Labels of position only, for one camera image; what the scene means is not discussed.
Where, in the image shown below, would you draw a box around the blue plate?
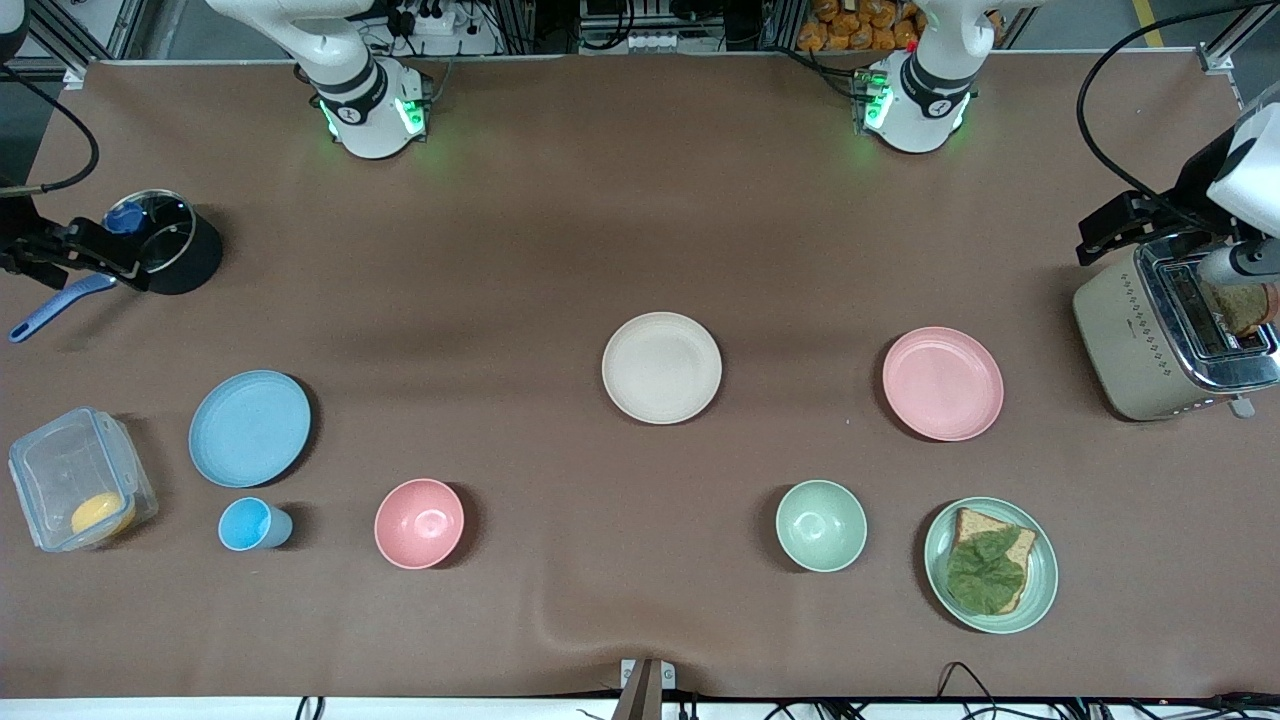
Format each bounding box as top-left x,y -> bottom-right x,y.
188,370 -> 313,489

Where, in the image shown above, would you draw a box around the pink plate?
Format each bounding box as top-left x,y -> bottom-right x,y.
881,327 -> 1005,442

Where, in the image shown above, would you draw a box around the glass lid blue knob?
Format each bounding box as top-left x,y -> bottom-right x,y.
104,189 -> 197,274

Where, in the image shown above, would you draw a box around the black pot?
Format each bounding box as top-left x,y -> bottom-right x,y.
104,189 -> 225,297

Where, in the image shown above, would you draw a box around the beige chrome toaster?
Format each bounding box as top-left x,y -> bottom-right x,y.
1072,233 -> 1280,423

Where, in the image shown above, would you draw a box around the brown toast slice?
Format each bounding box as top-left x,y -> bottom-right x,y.
1203,282 -> 1280,339

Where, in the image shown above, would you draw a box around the clear plastic container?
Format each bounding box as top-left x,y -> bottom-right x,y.
7,406 -> 160,554

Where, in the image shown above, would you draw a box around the orange round fruit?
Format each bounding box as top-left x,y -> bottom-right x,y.
69,491 -> 137,539

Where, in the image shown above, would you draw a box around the blue cup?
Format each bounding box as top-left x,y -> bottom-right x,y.
217,496 -> 295,553

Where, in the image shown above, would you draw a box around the brown bread slice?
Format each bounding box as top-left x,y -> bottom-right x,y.
950,507 -> 1039,615

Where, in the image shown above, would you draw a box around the orange snack bags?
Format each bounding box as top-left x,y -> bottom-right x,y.
796,0 -> 1003,52

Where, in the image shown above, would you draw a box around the green plate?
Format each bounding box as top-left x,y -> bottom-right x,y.
923,496 -> 1060,635

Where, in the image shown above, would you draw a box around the green lettuce leaf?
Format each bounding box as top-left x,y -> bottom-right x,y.
945,527 -> 1030,617

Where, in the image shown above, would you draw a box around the pink bowl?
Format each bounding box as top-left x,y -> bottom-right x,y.
374,478 -> 466,571

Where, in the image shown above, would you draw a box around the white power strip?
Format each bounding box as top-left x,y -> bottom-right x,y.
392,0 -> 473,38

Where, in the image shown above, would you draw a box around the green bowl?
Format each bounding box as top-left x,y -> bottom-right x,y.
775,480 -> 869,574

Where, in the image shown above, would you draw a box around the brown table mat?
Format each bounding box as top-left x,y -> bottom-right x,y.
0,50 -> 1280,700

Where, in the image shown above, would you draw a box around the beige plate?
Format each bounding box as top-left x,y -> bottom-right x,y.
601,312 -> 723,425

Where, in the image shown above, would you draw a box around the blue utensil handle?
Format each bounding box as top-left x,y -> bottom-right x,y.
7,272 -> 120,345

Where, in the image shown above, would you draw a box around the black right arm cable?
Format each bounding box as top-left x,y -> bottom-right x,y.
0,63 -> 101,193

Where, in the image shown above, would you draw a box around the black looped floor cable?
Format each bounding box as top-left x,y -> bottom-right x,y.
934,661 -> 1011,705

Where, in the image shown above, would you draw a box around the metal table edge bracket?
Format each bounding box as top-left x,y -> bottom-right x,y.
612,657 -> 677,720

